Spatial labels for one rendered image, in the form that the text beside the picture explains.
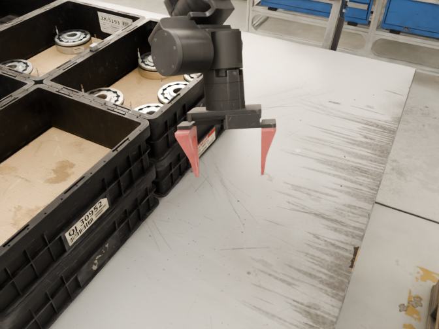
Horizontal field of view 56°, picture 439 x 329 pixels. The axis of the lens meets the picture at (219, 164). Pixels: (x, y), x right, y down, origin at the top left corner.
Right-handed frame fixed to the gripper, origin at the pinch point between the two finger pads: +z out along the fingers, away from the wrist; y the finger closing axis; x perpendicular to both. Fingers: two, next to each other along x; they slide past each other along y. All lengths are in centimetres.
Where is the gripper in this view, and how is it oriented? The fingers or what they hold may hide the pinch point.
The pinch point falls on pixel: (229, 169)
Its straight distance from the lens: 61.7
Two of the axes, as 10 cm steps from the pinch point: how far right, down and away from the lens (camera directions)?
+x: 1.1, -2.5, 9.6
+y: 9.9, -0.4, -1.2
